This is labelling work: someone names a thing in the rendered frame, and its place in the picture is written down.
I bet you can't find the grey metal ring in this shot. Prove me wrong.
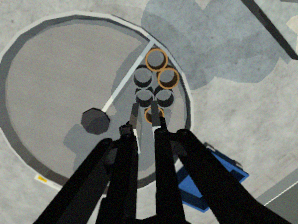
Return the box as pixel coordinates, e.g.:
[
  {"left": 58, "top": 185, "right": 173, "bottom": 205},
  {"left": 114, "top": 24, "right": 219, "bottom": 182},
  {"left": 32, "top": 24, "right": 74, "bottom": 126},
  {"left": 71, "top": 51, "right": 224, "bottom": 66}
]
[
  {"left": 134, "top": 86, "right": 155, "bottom": 109},
  {"left": 132, "top": 65, "right": 154, "bottom": 90},
  {"left": 154, "top": 85, "right": 176, "bottom": 109}
]

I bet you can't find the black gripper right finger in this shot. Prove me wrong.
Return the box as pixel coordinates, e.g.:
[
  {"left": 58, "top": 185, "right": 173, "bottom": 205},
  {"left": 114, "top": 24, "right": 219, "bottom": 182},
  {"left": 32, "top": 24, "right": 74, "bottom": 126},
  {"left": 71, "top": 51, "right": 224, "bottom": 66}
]
[{"left": 151, "top": 100, "right": 292, "bottom": 224}]

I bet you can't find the blue crate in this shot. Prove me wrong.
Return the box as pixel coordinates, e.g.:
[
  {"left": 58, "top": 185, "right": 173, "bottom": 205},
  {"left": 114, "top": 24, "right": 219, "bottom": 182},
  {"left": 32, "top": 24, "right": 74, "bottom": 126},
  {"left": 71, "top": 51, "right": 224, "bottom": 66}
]
[{"left": 177, "top": 142, "right": 250, "bottom": 213}]

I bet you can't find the bronze bushing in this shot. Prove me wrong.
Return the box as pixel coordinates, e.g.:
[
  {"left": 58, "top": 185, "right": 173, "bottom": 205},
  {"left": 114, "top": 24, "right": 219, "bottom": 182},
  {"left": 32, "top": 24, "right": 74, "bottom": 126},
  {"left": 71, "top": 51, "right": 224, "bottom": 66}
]
[
  {"left": 144, "top": 107, "right": 164, "bottom": 124},
  {"left": 145, "top": 47, "right": 168, "bottom": 72},
  {"left": 156, "top": 65, "right": 179, "bottom": 89}
]

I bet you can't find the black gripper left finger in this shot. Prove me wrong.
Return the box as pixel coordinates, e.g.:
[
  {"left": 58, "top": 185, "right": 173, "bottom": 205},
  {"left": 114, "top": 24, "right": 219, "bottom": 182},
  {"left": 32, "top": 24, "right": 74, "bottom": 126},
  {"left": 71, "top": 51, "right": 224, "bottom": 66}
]
[{"left": 33, "top": 103, "right": 142, "bottom": 224}]

